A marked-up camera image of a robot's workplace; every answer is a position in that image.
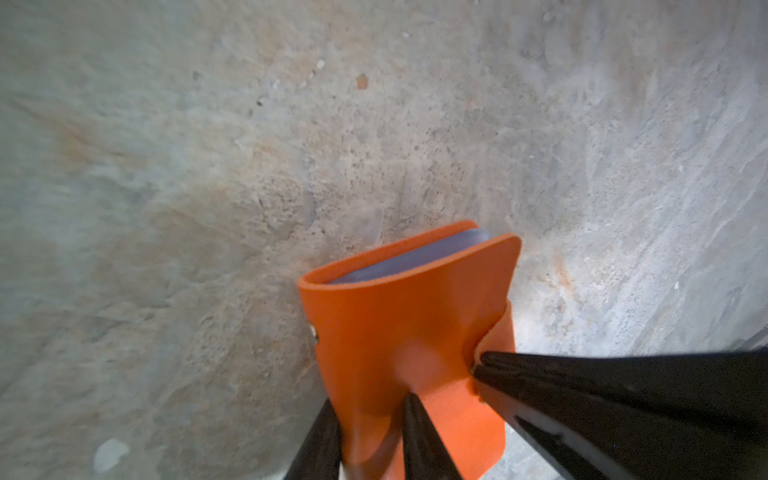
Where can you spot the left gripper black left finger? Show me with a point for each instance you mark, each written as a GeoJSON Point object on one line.
{"type": "Point", "coordinates": [320, 455]}

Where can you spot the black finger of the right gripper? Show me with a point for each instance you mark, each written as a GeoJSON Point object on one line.
{"type": "Point", "coordinates": [689, 416]}

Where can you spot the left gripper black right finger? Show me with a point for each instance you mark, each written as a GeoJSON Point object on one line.
{"type": "Point", "coordinates": [425, 455]}

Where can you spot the orange card holder wallet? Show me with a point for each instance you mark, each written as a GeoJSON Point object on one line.
{"type": "Point", "coordinates": [418, 330]}

